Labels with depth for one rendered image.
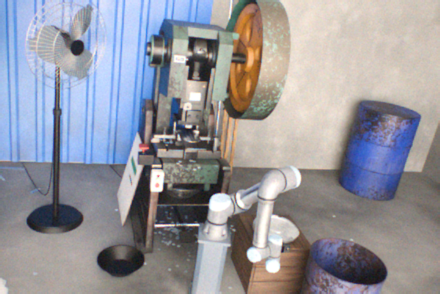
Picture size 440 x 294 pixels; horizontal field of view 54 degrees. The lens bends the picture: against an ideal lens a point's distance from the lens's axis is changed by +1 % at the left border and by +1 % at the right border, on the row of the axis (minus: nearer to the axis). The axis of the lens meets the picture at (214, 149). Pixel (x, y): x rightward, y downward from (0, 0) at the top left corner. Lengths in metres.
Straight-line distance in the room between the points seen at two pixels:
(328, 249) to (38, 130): 2.69
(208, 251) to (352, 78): 2.90
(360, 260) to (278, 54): 1.31
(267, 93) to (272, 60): 0.21
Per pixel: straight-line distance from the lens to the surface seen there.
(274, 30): 2.66
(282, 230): 2.77
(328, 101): 4.73
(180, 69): 2.74
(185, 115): 2.87
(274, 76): 2.63
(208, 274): 2.57
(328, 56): 4.59
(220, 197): 2.40
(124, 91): 4.03
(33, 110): 4.10
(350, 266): 2.78
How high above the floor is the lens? 1.78
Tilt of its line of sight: 21 degrees down
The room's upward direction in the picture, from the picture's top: 9 degrees clockwise
